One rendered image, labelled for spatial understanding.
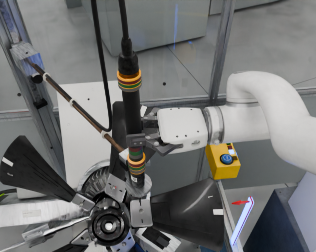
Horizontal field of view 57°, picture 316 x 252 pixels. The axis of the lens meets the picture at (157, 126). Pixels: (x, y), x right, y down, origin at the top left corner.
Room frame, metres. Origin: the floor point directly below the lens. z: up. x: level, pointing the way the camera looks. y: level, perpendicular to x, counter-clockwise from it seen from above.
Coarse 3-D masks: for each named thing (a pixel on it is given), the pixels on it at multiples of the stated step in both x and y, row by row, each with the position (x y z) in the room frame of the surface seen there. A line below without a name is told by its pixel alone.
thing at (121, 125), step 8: (112, 104) 0.68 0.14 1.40; (120, 104) 0.67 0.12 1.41; (112, 112) 0.67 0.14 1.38; (120, 112) 0.65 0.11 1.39; (120, 120) 0.63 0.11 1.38; (112, 128) 0.63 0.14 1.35; (120, 128) 0.61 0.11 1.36; (144, 128) 0.58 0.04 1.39; (152, 128) 0.58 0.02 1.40; (112, 136) 0.61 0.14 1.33; (120, 136) 0.59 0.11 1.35; (120, 144) 0.57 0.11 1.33; (112, 152) 0.57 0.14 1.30; (144, 152) 0.52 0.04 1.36; (152, 152) 0.52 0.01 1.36; (112, 160) 0.55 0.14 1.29; (112, 168) 0.52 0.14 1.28; (120, 168) 0.51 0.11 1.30; (120, 176) 0.49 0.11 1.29
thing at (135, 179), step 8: (128, 40) 0.42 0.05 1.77; (128, 48) 0.42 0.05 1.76; (120, 56) 0.42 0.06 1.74; (128, 56) 0.42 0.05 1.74; (136, 56) 0.42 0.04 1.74; (120, 64) 0.41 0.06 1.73; (128, 64) 0.41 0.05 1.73; (136, 64) 0.42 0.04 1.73; (120, 72) 0.41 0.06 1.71; (128, 72) 0.41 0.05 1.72; (136, 72) 0.41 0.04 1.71; (136, 176) 0.41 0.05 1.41; (144, 176) 0.42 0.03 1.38; (136, 184) 0.41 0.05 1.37
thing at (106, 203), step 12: (96, 204) 0.43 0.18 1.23; (108, 204) 0.41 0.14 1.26; (120, 204) 0.42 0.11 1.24; (96, 216) 0.38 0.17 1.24; (108, 216) 0.38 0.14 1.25; (120, 216) 0.39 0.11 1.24; (96, 228) 0.36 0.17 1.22; (120, 228) 0.36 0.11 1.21; (96, 240) 0.34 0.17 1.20; (108, 240) 0.34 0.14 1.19; (120, 240) 0.34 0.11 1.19
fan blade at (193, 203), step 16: (176, 192) 0.50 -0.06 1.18; (192, 192) 0.50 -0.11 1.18; (208, 192) 0.50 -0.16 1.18; (160, 208) 0.44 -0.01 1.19; (176, 208) 0.44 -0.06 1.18; (192, 208) 0.44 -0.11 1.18; (208, 208) 0.45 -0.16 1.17; (160, 224) 0.39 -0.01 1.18; (176, 224) 0.39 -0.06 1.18; (192, 224) 0.40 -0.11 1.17; (208, 224) 0.40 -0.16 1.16; (224, 224) 0.41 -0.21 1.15; (192, 240) 0.35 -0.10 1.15; (208, 240) 0.36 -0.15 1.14
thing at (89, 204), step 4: (76, 196) 0.44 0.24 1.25; (80, 196) 0.43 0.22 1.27; (72, 200) 0.45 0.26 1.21; (76, 200) 0.45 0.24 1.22; (80, 200) 0.44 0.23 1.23; (88, 200) 0.43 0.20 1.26; (76, 204) 0.45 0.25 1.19; (84, 204) 0.44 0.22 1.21; (88, 204) 0.43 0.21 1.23; (92, 204) 0.43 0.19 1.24; (84, 208) 0.44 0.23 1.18; (88, 208) 0.44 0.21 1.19
